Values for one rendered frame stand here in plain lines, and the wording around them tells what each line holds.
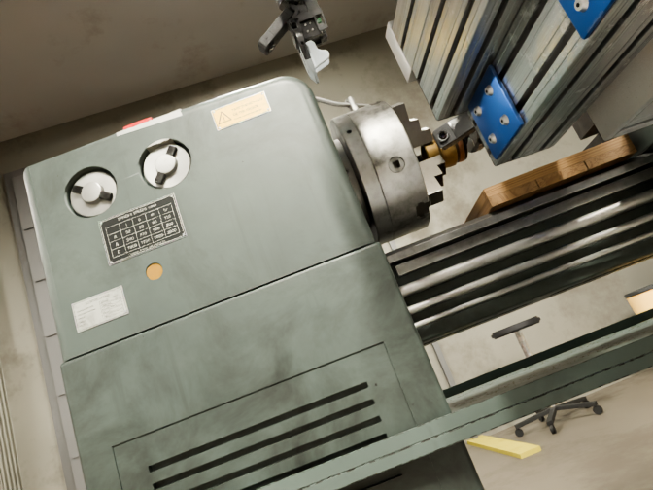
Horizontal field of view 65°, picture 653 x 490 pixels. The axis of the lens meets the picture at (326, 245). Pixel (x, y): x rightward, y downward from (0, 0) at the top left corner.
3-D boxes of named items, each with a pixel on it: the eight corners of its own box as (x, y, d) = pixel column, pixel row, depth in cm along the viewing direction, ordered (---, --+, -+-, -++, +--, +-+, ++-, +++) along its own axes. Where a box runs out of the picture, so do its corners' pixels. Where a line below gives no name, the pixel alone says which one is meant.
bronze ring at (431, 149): (420, 129, 117) (458, 118, 117) (416, 148, 126) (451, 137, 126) (433, 164, 114) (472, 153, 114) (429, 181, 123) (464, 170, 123)
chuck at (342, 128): (373, 203, 99) (321, 90, 113) (382, 266, 127) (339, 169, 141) (390, 197, 99) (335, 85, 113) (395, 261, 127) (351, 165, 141)
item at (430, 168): (396, 185, 120) (417, 218, 112) (394, 169, 116) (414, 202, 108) (440, 168, 120) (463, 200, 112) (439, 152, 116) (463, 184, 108)
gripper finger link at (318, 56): (336, 70, 117) (322, 33, 117) (312, 79, 117) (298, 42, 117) (336, 75, 120) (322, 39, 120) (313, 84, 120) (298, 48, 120)
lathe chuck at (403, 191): (390, 197, 99) (335, 85, 113) (395, 261, 127) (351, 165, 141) (433, 181, 99) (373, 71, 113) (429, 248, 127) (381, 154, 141)
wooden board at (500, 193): (492, 207, 97) (483, 189, 98) (461, 253, 132) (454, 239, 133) (637, 151, 97) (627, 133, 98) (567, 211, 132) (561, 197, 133)
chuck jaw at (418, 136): (389, 157, 117) (373, 107, 113) (384, 156, 121) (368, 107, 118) (434, 141, 117) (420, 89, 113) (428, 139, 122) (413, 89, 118)
